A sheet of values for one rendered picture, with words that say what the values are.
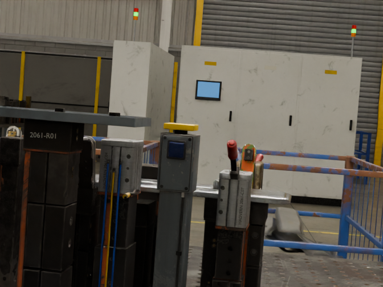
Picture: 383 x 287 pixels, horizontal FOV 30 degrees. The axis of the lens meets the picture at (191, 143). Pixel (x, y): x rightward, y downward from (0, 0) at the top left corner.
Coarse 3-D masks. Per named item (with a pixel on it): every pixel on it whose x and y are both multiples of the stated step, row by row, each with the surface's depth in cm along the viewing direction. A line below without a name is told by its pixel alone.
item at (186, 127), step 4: (164, 124) 138; (168, 124) 138; (172, 124) 138; (176, 124) 138; (180, 124) 138; (184, 124) 138; (188, 124) 140; (192, 124) 142; (164, 128) 138; (168, 128) 138; (172, 128) 138; (176, 128) 138; (180, 128) 138; (184, 128) 138; (188, 128) 138; (192, 128) 137; (196, 128) 140; (176, 132) 140; (180, 132) 140; (184, 132) 140
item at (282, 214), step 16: (352, 160) 454; (352, 176) 462; (368, 176) 349; (368, 192) 408; (272, 208) 469; (288, 208) 453; (272, 224) 407; (288, 224) 390; (352, 224) 439; (272, 240) 352; (288, 240) 384; (304, 240) 388; (320, 256) 414; (336, 256) 443
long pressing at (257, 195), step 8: (96, 176) 182; (96, 184) 169; (144, 184) 168; (152, 184) 172; (200, 184) 180; (208, 184) 182; (200, 192) 165; (208, 192) 165; (216, 192) 165; (256, 192) 172; (264, 192) 173; (272, 192) 174; (280, 192) 176; (256, 200) 163; (264, 200) 163; (272, 200) 163; (280, 200) 163; (288, 200) 164
